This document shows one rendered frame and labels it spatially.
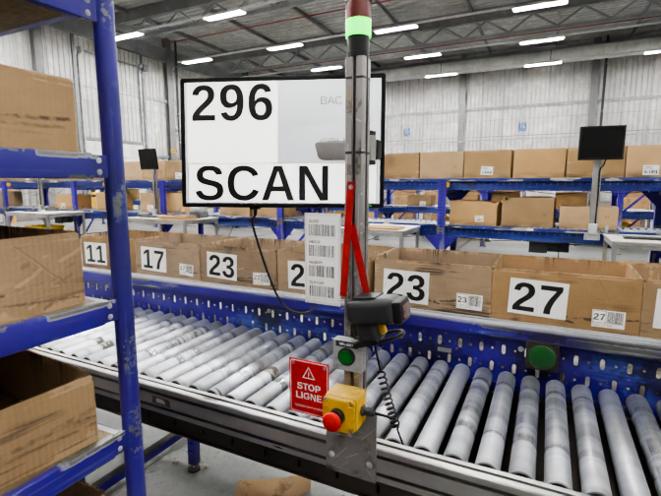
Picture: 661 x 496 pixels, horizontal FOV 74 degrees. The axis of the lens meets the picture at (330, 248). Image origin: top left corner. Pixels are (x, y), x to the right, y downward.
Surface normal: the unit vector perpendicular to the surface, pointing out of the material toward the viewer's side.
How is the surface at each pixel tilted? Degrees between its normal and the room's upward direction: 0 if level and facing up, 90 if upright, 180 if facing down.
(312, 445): 90
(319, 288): 90
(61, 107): 90
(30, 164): 90
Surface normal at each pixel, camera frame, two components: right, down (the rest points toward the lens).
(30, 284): 0.90, 0.07
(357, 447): -0.44, 0.13
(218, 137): -0.11, 0.07
